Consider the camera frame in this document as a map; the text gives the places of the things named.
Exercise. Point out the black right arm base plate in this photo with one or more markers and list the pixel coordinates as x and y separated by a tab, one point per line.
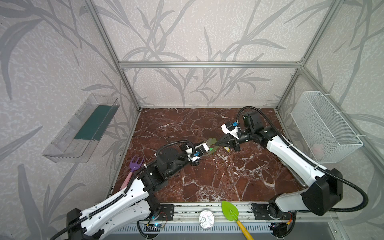
264	211

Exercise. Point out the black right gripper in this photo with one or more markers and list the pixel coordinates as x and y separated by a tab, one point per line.
235	144

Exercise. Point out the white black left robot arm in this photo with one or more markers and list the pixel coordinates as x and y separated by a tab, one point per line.
136	201

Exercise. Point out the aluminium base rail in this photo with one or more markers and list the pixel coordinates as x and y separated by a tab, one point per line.
186	220

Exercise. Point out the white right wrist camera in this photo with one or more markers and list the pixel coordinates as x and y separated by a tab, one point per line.
232	129

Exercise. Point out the pink object in basket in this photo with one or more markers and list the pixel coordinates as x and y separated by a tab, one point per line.
318	151

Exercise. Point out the purple toy rake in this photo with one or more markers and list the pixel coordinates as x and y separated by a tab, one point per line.
134	165

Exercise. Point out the round silver tin lid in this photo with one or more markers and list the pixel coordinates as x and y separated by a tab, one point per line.
206	219

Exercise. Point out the green toy shovel yellow handle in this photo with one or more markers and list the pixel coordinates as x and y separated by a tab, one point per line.
231	213

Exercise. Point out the white wire mesh basket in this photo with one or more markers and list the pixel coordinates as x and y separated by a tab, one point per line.
320	123

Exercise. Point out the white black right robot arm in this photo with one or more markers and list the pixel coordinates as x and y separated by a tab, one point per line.
322	192

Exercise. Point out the clear plastic wall tray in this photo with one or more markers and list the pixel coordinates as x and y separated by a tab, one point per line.
79	138

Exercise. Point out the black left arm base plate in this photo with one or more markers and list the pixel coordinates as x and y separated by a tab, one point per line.
164	213

